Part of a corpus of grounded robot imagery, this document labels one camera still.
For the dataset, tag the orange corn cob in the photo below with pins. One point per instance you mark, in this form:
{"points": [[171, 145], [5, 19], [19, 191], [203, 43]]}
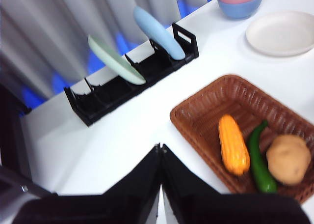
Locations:
{"points": [[233, 148]]}

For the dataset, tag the brown wicker basket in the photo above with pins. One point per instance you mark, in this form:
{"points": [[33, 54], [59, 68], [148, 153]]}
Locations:
{"points": [[203, 116]]}

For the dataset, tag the pale green plate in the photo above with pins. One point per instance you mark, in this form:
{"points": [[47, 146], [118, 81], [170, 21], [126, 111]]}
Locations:
{"points": [[115, 62]]}

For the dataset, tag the tan potato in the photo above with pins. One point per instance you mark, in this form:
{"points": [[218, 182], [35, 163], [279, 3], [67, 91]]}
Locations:
{"points": [[289, 160]]}

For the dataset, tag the white plate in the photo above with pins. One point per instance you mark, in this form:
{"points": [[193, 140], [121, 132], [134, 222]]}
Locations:
{"points": [[279, 35]]}

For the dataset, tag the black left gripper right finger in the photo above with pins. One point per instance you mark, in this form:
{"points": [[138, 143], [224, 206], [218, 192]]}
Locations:
{"points": [[220, 206]]}

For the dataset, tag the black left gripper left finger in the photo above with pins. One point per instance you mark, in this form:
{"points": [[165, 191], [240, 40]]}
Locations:
{"points": [[110, 204]]}

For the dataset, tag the blue bowl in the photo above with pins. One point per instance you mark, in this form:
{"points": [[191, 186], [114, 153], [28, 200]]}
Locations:
{"points": [[240, 10]]}

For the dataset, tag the light blue plate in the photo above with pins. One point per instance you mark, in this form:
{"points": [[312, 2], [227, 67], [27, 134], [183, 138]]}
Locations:
{"points": [[159, 32]]}

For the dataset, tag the green cucumber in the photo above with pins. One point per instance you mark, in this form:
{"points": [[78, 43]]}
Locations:
{"points": [[260, 167]]}

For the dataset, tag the grey curtain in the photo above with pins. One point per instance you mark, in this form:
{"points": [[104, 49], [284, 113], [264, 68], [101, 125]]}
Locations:
{"points": [[49, 25]]}

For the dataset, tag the black plate rack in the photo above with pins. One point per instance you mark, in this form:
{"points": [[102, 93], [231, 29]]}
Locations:
{"points": [[110, 96]]}

